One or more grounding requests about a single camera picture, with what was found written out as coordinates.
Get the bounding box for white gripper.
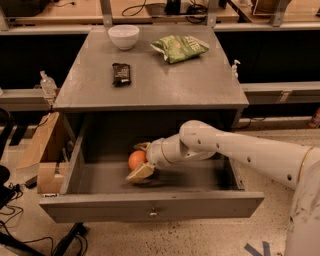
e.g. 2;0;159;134
126;134;188;183

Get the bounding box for orange fruit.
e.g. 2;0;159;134
128;150;146;171

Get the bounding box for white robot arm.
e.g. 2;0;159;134
127;120;320;256

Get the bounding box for metal drawer knob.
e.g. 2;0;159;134
149;208;159;218

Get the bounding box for grey open top drawer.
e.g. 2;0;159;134
40;114;264;223

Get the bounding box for grey wooden cabinet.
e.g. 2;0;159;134
54;25;248;127

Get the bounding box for dark snack bar wrapper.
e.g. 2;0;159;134
112;63;131;87

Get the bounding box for brown cardboard box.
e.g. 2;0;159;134
17;112;69;194

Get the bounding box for green chip bag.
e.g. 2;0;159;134
151;35;209;64

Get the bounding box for clear sanitizer bottle left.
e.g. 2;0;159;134
40;71;57;98

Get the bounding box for white ceramic bowl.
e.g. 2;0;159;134
108;25;140;50

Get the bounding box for white pump bottle right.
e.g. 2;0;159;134
231;59;241;79

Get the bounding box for black chair base left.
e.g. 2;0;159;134
0;109;14;209

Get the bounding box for blue tape cross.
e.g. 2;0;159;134
244;240;272;256

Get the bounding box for wooden back workbench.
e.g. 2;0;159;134
0;0;320;34

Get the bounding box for black floor cables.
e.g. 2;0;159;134
0;183;89;256

